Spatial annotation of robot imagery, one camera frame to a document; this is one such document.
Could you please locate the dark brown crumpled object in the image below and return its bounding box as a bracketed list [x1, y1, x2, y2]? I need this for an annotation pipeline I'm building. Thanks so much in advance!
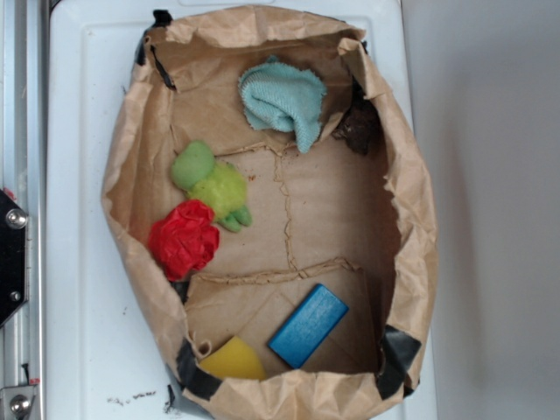
[332, 79, 384, 156]

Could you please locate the light blue cloth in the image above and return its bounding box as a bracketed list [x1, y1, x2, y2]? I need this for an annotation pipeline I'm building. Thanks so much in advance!
[238, 56, 327, 153]

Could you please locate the yellow sponge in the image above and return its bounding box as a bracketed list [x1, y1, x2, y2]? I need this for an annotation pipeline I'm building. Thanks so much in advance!
[199, 336, 267, 381]

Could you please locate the black metal bracket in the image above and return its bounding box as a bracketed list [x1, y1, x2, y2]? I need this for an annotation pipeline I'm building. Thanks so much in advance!
[0, 189, 29, 327]

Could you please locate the brown paper bag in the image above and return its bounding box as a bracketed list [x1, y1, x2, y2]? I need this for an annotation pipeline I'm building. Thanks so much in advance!
[101, 5, 438, 419]

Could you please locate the blue wooden block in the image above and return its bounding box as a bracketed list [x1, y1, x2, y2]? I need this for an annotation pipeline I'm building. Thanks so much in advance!
[268, 283, 349, 368]

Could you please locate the green plush toy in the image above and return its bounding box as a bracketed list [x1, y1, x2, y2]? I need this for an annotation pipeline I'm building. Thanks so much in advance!
[171, 140, 253, 233]

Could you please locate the aluminium frame rail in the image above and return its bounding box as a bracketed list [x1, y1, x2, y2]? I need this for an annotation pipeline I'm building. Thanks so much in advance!
[1, 1, 49, 419]

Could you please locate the red paper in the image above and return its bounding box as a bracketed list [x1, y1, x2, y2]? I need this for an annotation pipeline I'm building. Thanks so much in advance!
[148, 199, 220, 282]

